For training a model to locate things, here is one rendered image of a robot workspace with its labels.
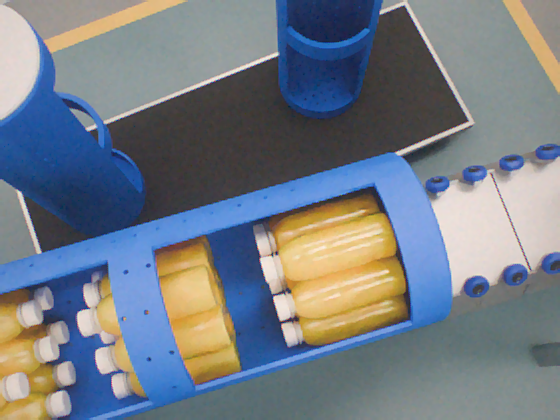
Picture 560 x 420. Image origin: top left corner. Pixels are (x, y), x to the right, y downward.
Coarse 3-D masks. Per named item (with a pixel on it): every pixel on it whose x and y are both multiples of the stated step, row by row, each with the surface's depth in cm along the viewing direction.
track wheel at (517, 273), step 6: (516, 264) 111; (504, 270) 112; (510, 270) 110; (516, 270) 110; (522, 270) 110; (504, 276) 111; (510, 276) 111; (516, 276) 111; (522, 276) 111; (504, 282) 112; (510, 282) 112; (516, 282) 112; (522, 282) 112
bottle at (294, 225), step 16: (368, 192) 100; (320, 208) 99; (336, 208) 98; (352, 208) 98; (368, 208) 97; (288, 224) 97; (304, 224) 97; (320, 224) 97; (336, 224) 97; (272, 240) 98; (288, 240) 97
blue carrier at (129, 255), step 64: (256, 192) 97; (320, 192) 91; (384, 192) 89; (64, 256) 91; (128, 256) 88; (256, 256) 113; (64, 320) 111; (128, 320) 84; (256, 320) 110; (192, 384) 90
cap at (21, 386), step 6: (12, 378) 93; (18, 378) 93; (24, 378) 95; (12, 384) 92; (18, 384) 92; (24, 384) 94; (12, 390) 92; (18, 390) 92; (24, 390) 94; (12, 396) 92; (18, 396) 92; (24, 396) 93
